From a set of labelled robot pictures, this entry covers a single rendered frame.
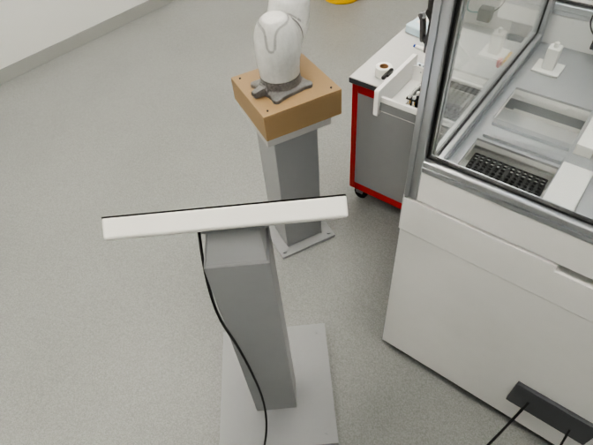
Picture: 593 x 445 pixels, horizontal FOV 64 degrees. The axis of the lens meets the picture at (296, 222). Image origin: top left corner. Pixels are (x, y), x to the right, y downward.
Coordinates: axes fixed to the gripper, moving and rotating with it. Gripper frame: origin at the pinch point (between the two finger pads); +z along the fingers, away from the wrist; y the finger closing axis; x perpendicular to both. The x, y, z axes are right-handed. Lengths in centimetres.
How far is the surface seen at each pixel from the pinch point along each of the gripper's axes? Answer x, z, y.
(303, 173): -31, 53, -37
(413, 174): -60, -3, 25
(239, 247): -105, -5, 4
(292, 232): -39, 89, -40
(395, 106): -17.9, 12.1, -2.7
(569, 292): -60, 13, 70
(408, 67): 1.9, 9.2, -9.0
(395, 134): 5.9, 45.9, -12.6
